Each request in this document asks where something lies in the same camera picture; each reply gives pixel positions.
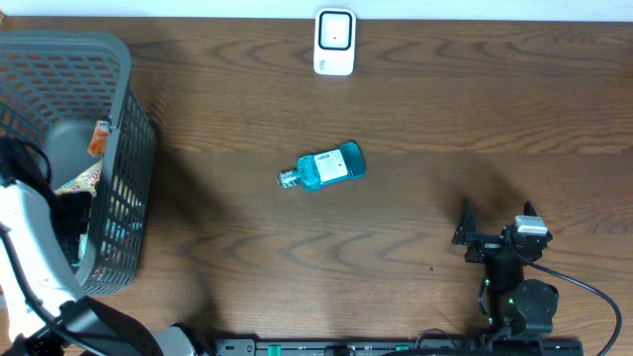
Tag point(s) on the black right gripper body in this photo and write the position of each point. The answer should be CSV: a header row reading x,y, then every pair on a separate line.
x,y
485,248

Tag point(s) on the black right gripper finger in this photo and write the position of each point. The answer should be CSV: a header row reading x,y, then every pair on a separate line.
x,y
466,229
528,210

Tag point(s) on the teal mouthwash bottle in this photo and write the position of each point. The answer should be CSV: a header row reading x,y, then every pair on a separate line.
x,y
315,171

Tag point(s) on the orange small box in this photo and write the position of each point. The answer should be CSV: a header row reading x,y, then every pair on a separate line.
x,y
99,140

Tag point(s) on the yellow snack chips bag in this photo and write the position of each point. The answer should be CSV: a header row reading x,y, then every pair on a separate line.
x,y
85,182

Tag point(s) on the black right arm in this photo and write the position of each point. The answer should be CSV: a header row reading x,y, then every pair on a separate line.
x,y
519,308

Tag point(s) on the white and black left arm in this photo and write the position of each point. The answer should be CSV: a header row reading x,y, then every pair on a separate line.
x,y
48,308

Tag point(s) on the white barcode scanner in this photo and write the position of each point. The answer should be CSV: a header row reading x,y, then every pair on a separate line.
x,y
335,40

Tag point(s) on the grey plastic mesh basket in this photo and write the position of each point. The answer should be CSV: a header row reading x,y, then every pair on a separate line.
x,y
55,86

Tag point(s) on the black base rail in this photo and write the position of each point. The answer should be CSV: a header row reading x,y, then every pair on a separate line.
x,y
427,346

